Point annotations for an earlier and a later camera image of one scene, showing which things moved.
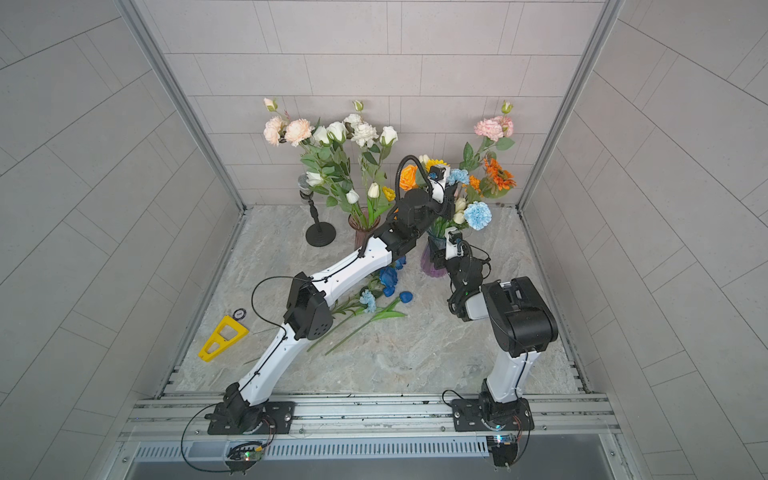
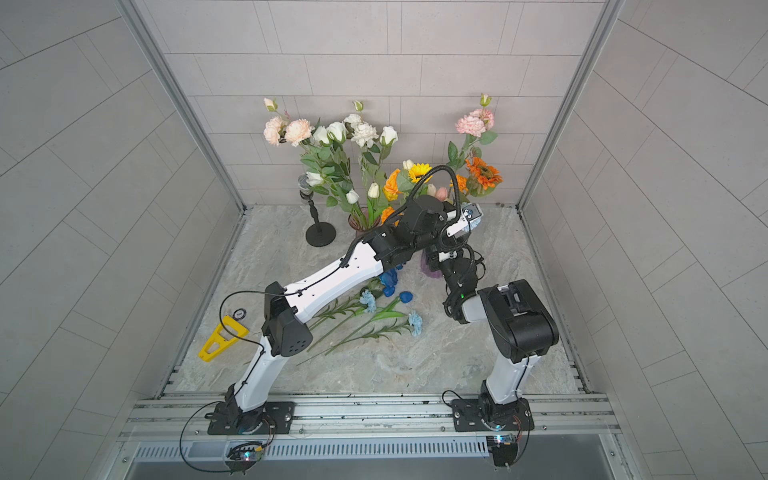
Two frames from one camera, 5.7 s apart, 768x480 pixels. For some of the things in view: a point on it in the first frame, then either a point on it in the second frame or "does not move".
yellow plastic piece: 222,343 does not move
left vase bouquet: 344,161 does not move
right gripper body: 449,255 to 437,264
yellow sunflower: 434,162 to 416,171
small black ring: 239,314 does not move
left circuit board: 242,457 does not move
